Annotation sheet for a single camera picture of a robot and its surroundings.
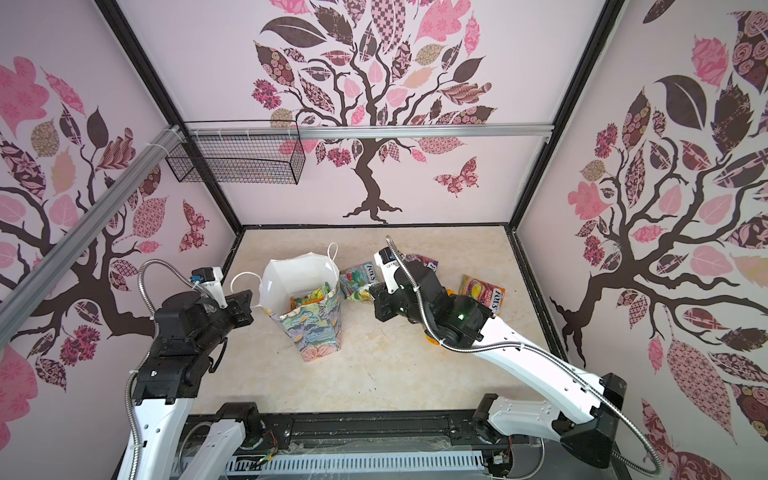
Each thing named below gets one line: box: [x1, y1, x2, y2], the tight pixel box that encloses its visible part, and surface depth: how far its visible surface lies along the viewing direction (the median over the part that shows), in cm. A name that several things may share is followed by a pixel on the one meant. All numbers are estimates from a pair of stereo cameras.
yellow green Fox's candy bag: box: [290, 282, 331, 310], surface depth 91 cm
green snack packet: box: [347, 286, 374, 302], surface depth 70 cm
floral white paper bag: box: [259, 252, 342, 362], surface depth 81 cm
